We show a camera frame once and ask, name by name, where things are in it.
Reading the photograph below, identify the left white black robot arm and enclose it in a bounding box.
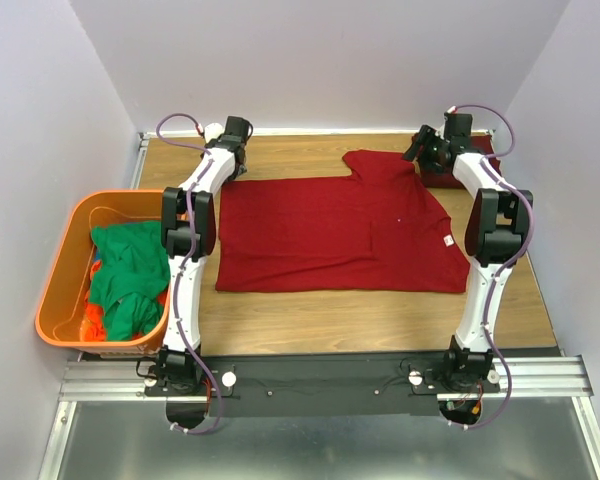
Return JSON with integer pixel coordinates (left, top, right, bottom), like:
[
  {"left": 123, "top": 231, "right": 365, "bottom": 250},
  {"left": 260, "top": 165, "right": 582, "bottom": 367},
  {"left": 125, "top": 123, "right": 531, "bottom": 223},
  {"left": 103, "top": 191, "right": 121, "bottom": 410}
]
[{"left": 156, "top": 113, "right": 253, "bottom": 395}]

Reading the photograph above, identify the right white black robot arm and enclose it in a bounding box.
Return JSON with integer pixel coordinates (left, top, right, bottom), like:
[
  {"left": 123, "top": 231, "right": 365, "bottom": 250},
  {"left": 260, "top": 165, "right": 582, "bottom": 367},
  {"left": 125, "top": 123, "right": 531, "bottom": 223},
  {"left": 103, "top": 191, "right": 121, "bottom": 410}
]
[{"left": 403, "top": 105, "right": 534, "bottom": 392}]

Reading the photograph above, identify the folded dark red t shirt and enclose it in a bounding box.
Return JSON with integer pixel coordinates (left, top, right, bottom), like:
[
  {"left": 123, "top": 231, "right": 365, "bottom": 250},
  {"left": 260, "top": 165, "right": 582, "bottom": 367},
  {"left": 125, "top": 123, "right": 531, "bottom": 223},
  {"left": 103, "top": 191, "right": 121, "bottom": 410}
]
[{"left": 409, "top": 135, "right": 501, "bottom": 190}]

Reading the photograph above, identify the green t shirt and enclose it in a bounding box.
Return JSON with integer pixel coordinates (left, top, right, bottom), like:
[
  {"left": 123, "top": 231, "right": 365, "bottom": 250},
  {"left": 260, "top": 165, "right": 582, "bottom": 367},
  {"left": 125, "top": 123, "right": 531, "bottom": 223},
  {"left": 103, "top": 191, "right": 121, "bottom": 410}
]
[{"left": 89, "top": 221, "right": 170, "bottom": 342}]

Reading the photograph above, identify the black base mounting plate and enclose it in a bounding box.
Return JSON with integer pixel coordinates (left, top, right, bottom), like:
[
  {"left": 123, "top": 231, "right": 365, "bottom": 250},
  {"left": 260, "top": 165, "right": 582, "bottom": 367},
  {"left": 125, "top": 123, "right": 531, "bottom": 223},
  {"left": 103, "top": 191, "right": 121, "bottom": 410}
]
[{"left": 136, "top": 351, "right": 500, "bottom": 426}]

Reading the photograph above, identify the orange t shirt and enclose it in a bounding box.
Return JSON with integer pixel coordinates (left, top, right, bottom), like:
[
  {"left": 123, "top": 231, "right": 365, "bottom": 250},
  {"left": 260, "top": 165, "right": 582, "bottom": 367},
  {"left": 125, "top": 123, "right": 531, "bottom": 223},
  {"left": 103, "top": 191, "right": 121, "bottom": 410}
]
[{"left": 80, "top": 290, "right": 106, "bottom": 342}]

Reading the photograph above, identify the orange plastic basket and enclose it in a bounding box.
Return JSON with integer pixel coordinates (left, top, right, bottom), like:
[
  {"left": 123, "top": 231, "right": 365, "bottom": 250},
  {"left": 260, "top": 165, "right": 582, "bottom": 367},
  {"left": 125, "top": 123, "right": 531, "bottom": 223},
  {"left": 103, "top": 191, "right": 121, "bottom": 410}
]
[{"left": 35, "top": 190, "right": 168, "bottom": 357}]

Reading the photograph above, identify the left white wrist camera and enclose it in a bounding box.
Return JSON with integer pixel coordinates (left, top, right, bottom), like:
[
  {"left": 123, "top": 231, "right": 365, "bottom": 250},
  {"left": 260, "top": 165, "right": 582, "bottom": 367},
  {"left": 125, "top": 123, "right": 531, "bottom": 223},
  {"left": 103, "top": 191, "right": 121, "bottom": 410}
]
[{"left": 197, "top": 122, "right": 224, "bottom": 145}]

